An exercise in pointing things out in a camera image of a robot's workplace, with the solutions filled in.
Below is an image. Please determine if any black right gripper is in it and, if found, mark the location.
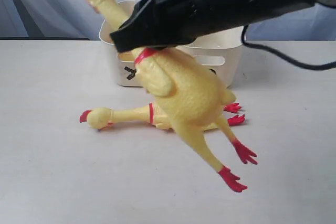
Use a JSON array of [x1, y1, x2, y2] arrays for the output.
[[110, 0, 314, 52]]

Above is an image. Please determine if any whole rubber chicken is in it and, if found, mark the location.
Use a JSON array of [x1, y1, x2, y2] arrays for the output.
[[72, 0, 258, 193], [79, 101, 245, 134]]

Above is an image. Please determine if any cream bin marked X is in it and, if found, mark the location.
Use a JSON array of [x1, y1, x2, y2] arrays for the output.
[[99, 0, 148, 88]]

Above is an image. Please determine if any cream bin marked O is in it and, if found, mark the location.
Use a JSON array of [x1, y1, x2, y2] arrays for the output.
[[180, 26, 243, 87]]

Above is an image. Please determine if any blue backdrop cloth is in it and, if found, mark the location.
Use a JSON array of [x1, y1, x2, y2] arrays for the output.
[[1, 0, 335, 40]]

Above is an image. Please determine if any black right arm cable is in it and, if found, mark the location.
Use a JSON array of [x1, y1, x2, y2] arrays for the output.
[[240, 0, 336, 72]]

